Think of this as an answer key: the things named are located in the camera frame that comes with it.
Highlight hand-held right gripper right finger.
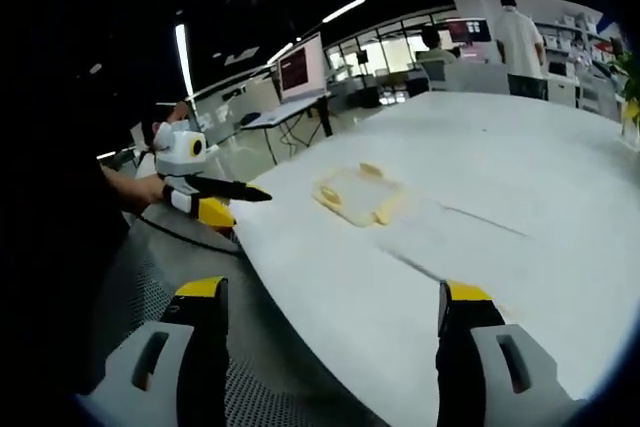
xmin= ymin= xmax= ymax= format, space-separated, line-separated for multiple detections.
xmin=435 ymin=279 xmax=590 ymax=427

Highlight person's black clothing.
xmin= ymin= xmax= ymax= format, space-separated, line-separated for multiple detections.
xmin=0 ymin=146 xmax=135 ymax=398

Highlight computer monitor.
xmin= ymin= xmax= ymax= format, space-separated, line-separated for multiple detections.
xmin=276 ymin=31 xmax=330 ymax=101

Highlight person's left hand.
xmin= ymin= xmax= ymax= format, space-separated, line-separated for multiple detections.
xmin=133 ymin=178 xmax=166 ymax=211

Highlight black cable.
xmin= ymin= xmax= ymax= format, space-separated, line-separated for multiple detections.
xmin=138 ymin=214 xmax=242 ymax=253

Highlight white folding desk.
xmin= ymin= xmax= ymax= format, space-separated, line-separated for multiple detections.
xmin=239 ymin=93 xmax=337 ymax=167

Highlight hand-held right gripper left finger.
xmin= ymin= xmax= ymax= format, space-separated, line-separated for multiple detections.
xmin=77 ymin=276 xmax=230 ymax=427

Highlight grey perforated metal surface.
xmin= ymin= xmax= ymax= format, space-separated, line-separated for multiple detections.
xmin=97 ymin=209 xmax=386 ymax=427

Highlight green potted plant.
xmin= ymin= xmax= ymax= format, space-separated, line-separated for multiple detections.
xmin=606 ymin=48 xmax=640 ymax=149

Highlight grey office chair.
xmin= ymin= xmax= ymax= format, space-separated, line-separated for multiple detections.
xmin=418 ymin=58 xmax=450 ymax=93

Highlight white storage shelves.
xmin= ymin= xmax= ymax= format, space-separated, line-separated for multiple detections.
xmin=537 ymin=10 xmax=622 ymax=111

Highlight long ceiling light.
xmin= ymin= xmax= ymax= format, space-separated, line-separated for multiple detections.
xmin=174 ymin=22 xmax=195 ymax=98
xmin=321 ymin=0 xmax=367 ymax=24

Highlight red wall screen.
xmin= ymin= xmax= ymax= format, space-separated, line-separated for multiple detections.
xmin=446 ymin=19 xmax=489 ymax=44

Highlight pale yellow plastic buckle part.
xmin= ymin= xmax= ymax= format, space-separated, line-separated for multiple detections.
xmin=317 ymin=185 xmax=345 ymax=207

